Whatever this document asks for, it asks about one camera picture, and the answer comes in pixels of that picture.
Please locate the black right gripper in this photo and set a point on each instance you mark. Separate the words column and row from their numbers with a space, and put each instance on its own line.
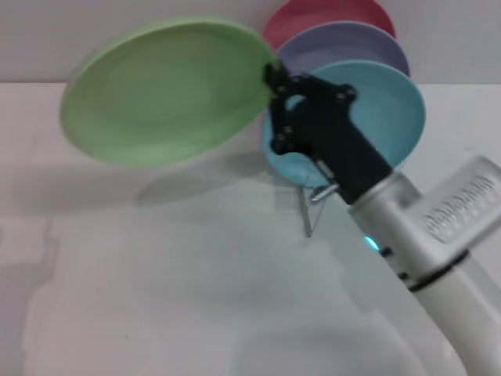
column 332, row 141

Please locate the green plate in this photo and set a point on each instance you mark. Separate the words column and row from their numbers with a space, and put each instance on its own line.
column 168, row 94

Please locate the purple plate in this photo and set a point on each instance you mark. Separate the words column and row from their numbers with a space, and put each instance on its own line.
column 352, row 43

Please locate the light blue plate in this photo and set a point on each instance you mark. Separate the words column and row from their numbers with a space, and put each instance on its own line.
column 387, row 105

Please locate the red plate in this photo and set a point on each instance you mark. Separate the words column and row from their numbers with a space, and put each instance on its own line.
column 332, row 15

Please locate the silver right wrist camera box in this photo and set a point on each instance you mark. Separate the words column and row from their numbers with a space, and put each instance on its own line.
column 462, row 207

